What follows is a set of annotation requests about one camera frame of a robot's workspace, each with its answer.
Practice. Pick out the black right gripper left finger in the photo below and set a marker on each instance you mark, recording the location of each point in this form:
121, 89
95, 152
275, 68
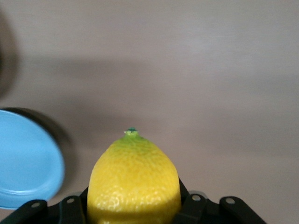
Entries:
67, 210

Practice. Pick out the yellow lemon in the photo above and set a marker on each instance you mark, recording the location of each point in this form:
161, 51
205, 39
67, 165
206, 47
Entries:
134, 182

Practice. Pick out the blue plate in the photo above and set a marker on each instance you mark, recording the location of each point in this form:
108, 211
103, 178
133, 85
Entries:
25, 158

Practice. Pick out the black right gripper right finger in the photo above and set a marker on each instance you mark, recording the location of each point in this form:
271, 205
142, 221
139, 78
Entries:
201, 210

